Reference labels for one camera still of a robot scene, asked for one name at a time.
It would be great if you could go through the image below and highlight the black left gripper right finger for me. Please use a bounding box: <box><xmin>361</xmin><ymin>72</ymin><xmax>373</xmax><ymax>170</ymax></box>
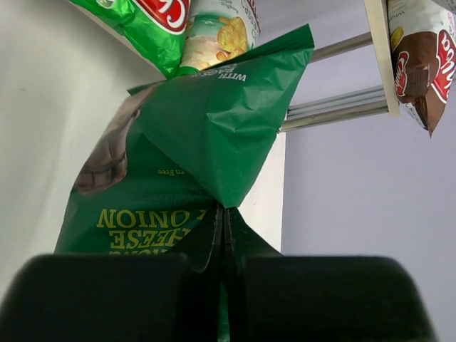
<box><xmin>223</xmin><ymin>209</ymin><xmax>437</xmax><ymax>341</ymax></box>

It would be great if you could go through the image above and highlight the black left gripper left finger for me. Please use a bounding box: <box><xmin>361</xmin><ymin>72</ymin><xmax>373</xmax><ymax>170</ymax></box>
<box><xmin>1</xmin><ymin>205</ymin><xmax>224</xmax><ymax>341</ymax></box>

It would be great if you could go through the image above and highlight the green Real hand cooked bag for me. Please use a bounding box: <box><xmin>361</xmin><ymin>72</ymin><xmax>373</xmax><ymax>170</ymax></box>
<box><xmin>55</xmin><ymin>25</ymin><xmax>314</xmax><ymax>255</ymax></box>

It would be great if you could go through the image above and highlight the green Chuba cassava chips bag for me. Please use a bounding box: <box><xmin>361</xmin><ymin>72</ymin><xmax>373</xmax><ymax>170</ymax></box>
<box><xmin>73</xmin><ymin>0</ymin><xmax>191</xmax><ymax>78</ymax></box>

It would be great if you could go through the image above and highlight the brown Chuba bag text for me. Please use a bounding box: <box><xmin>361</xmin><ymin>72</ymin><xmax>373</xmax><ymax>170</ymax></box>
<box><xmin>387</xmin><ymin>0</ymin><xmax>455</xmax><ymax>135</ymax></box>

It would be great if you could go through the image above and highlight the white two-tier shelf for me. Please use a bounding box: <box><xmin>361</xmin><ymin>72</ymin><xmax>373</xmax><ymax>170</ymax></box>
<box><xmin>279</xmin><ymin>0</ymin><xmax>402</xmax><ymax>133</ymax></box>

